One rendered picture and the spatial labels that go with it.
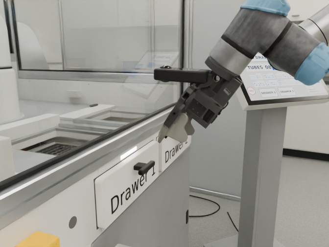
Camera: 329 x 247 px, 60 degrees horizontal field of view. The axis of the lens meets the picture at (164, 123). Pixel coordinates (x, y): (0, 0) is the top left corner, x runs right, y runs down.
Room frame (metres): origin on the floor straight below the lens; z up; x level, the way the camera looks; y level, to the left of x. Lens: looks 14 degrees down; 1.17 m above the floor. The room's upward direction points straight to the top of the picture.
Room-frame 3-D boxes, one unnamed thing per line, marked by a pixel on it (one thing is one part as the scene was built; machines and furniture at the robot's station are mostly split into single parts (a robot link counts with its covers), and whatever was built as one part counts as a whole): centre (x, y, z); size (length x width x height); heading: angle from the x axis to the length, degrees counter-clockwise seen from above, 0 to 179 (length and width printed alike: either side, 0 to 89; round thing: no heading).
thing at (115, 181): (0.65, 0.08, 0.87); 0.29 x 0.02 x 0.11; 159
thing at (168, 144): (0.95, -0.04, 0.87); 0.29 x 0.02 x 0.11; 159
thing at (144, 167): (0.64, 0.05, 0.91); 0.07 x 0.04 x 0.01; 159
